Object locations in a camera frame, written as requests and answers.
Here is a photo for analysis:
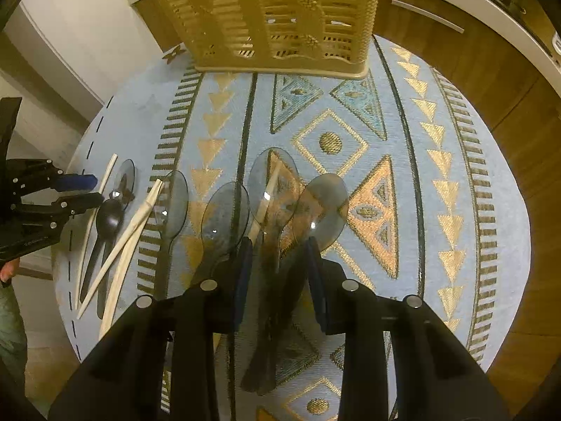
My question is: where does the smoky spoon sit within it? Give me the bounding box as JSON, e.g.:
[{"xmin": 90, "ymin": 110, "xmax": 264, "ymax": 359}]
[
  {"xmin": 97, "ymin": 158, "xmax": 138, "ymax": 320},
  {"xmin": 246, "ymin": 147, "xmax": 299, "ymax": 282},
  {"xmin": 191, "ymin": 181, "xmax": 250, "ymax": 285},
  {"xmin": 154, "ymin": 170, "xmax": 189, "ymax": 300},
  {"xmin": 241, "ymin": 173, "xmax": 349, "ymax": 395}
]

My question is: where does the wooden chopstick pair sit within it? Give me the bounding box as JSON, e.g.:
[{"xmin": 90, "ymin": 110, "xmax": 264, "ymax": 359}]
[
  {"xmin": 77, "ymin": 179, "xmax": 163, "ymax": 319},
  {"xmin": 99, "ymin": 180, "xmax": 163, "ymax": 339}
]

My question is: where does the person left hand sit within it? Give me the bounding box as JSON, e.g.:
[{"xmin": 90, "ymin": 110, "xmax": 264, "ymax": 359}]
[{"xmin": 0, "ymin": 259, "xmax": 20, "ymax": 284}]

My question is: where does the blue patterned tablecloth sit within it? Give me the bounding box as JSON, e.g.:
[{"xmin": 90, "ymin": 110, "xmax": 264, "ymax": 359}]
[{"xmin": 50, "ymin": 36, "xmax": 530, "ymax": 420}]

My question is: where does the beige plastic utensil basket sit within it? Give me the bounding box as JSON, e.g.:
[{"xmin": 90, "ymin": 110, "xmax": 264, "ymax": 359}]
[{"xmin": 157, "ymin": 0, "xmax": 378, "ymax": 79}]

